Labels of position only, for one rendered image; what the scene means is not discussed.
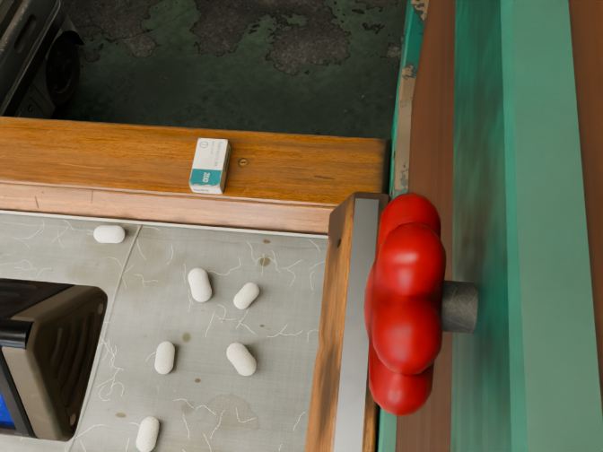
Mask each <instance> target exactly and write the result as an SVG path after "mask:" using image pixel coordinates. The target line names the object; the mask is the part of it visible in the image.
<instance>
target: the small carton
mask: <svg viewBox="0 0 603 452"><path fill-rule="evenodd" d="M230 154H231V147H230V144H229V141H228V140H223V139H209V138H198V141H197V148H196V153H195V158H194V162H193V166H192V170H191V175H190V180H189V186H190V187H191V189H192V191H193V192H197V193H209V194H223V189H224V183H225V179H226V174H227V169H228V164H229V159H230Z"/></svg>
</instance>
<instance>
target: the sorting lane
mask: <svg viewBox="0 0 603 452"><path fill-rule="evenodd" d="M101 225H107V226H119V227H121V228H122V229H123V230H124V231H125V237H124V239H123V240H122V241H121V242H119V243H101V242H99V241H97V240H96V239H95V238H94V231H95V229H96V228H97V227H99V226H101ZM327 250H328V236H321V235H310V234H298V233H286V232H275V231H263V230H241V229H229V228H217V227H206V226H194V225H182V224H170V223H159V222H137V221H125V220H113V219H102V218H90V217H78V216H66V215H55V214H44V213H21V212H9V211H0V277H2V278H12V279H22V280H32V281H42V282H52V283H71V284H75V285H76V284H81V285H91V286H98V287H100V288H101V289H102V290H104V291H105V292H106V294H107V295H108V306H107V310H106V314H105V318H104V321H103V325H102V329H101V332H100V339H99V342H98V347H97V351H96V354H95V358H94V362H93V365H92V372H91V375H90V379H89V383H88V387H87V390H86V394H85V398H84V401H83V408H82V411H81V415H80V419H79V422H78V426H77V429H76V432H75V435H74V436H73V437H72V438H71V439H70V440H69V441H67V442H61V441H53V440H45V439H31V438H23V437H15V436H8V435H0V452H141V451H140V450H138V448H137V447H136V439H137V435H138V431H139V428H140V425H141V422H142V421H143V420H144V419H145V418H147V417H153V418H155V419H157V420H158V422H159V424H160V428H159V432H158V436H157V440H156V443H155V446H154V448H153V449H152V450H151V451H149V452H305V445H306V437H307V428H308V420H309V412H310V397H311V390H312V381H313V374H314V367H315V360H316V356H317V352H318V346H319V321H320V312H321V303H322V294H323V284H324V274H325V263H326V254H327ZM195 268H202V269H204V270H205V271H206V272H207V275H208V280H209V283H210V286H211V288H212V295H211V297H210V299H209V300H207V301H204V302H200V301H197V300H195V299H194V298H193V296H192V291H191V287H190V284H189V281H188V274H189V273H190V271H191V270H193V269H195ZM247 283H255V284H256V285H257V286H258V288H259V294H258V296H257V297H256V298H255V299H254V300H253V301H252V302H251V303H250V304H249V306H248V307H247V308H245V309H238V308H237V307H236V306H235V305H234V297H235V296H236V294H237V293H238V292H239V291H240V290H241V289H242V288H243V287H244V285H245V284H247ZM163 342H170V343H172V344H173V346H174V348H175V354H174V362H173V368H172V370H171V371H170V372H169V373H167V374H161V373H159V372H158V371H157V370H156V369H155V366H154V364H155V358H156V352H157V348H158V346H159V344H160V343H163ZM232 343H241V344H243V345H244V346H245V347H246V348H247V350H248V351H249V353H250V354H251V355H252V357H253V358H254V359H255V360H256V363H257V367H256V370H255V371H254V373H253V374H251V375H249V376H243V375H241V374H240V373H239V372H238V371H237V370H236V368H235V367H234V366H233V364H232V363H231V362H230V360H229V359H228V357H227V349H228V347H229V346H230V345H231V344H232Z"/></svg>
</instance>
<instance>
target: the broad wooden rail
mask: <svg viewBox="0 0 603 452"><path fill-rule="evenodd" d="M198 138H209V139H223V140H228V141H229V144H230V147H231V154H230V159H229V164H228V169H227V174H226V179H225V183H224V189H223V194H209V193H197V192H193V191H192V189H191V187H190V186H189V180H190V175H191V170H192V166H193V162H194V158H195V153H196V148H197V141H198ZM389 158H390V142H389V140H388V139H376V138H361V137H345V136H330V135H301V134H286V133H270V132H255V131H240V130H224V129H209V128H194V127H179V126H149V125H134V124H119V123H103V122H88V121H73V120H57V119H42V118H26V117H0V211H9V212H21V213H44V214H55V215H66V216H78V217H90V218H102V219H113V220H125V221H137V222H159V223H170V224H182V225H194V226H206V227H217V228H229V229H241V230H263V231H275V232H286V233H298V234H310V235H321V236H328V223H329V215H330V213H331V212H332V211H333V210H334V209H335V208H337V207H338V206H339V205H340V204H341V203H342V202H343V201H345V200H346V198H347V197H349V196H350V195H351V194H352V193H354V192H372V193H384V194H388V186H389Z"/></svg>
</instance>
